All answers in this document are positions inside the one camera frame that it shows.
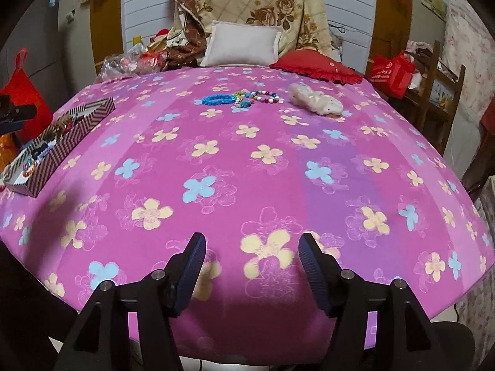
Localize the purple bead bracelet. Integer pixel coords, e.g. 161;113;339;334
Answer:
30;140;59;164

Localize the tan organza leopard bow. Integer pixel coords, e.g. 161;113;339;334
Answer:
41;115;75;143

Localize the amber rainbow bead bracelet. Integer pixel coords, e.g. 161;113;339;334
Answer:
21;159;40;179

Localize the blue bead bracelet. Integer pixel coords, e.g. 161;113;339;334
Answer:
200;93;238;107

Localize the pastel green bead necklace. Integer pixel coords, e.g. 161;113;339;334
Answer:
230;89;254;110

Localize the multicolour round bead bracelet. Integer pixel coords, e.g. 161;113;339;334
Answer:
247;90;281;106

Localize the cream dotted chiffon scrunchie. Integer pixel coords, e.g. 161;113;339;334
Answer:
288;84;343;117

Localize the striped white jewelry box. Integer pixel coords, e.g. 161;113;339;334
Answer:
1;97;115;198

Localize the red gift bag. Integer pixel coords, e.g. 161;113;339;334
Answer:
1;49;53;143

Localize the clear plastic snack bag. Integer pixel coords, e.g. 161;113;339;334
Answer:
96;43;168;83

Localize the brown patterned blanket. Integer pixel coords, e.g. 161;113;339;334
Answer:
165;0;207;70

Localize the white small pillow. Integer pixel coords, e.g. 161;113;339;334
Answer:
200;21;283;67

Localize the wooden chair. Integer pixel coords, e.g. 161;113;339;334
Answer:
404;40;466;155

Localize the pink floral bedsheet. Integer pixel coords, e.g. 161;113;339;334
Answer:
1;67;494;364

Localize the red shopping bag right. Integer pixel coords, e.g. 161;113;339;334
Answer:
368;51;416;99

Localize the red ruffled cushion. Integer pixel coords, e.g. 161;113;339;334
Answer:
269;49;363;85

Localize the beige floral quilt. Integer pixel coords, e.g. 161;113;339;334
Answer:
196;0;332;55

